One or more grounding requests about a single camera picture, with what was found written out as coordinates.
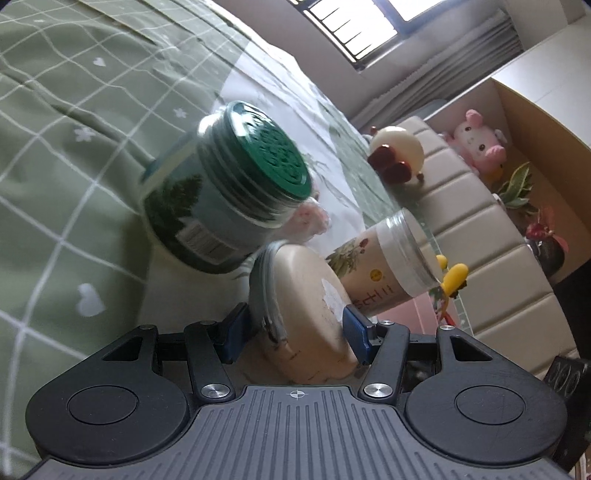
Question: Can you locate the beige oval zipper case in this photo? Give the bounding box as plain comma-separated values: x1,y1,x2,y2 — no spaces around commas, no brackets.
249,241,359,384

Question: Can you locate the pink cardboard box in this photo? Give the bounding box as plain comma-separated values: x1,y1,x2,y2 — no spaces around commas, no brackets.
370,293,439,335

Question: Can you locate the yellow rabbit toy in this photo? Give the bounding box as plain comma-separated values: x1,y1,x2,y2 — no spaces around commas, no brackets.
431,254,469,327

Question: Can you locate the beige padded headboard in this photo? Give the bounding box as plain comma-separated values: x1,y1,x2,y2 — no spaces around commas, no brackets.
393,117,576,377

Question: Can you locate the green lid glass jar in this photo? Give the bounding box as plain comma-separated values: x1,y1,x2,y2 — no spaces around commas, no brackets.
139,101,312,274

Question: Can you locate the cream round plush toy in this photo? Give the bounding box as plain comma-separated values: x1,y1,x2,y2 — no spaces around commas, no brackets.
368,126,426,185

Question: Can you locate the red flower plant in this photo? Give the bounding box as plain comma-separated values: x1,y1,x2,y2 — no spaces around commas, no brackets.
524,207,569,278

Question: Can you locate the green potted plant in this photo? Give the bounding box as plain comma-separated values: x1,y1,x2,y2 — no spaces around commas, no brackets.
495,162,539,216

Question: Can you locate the pink bunny plush toy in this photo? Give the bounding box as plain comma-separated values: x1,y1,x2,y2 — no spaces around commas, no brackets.
439,109,507,176

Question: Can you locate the green patterned bedsheet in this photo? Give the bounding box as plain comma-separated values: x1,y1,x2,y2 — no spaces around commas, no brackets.
1,1,397,479

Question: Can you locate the window with black bars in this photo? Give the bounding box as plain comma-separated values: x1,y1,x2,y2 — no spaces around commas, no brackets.
290,0,462,72

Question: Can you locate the grey curtain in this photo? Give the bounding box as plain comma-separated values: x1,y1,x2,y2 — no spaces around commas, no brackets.
351,9,523,130

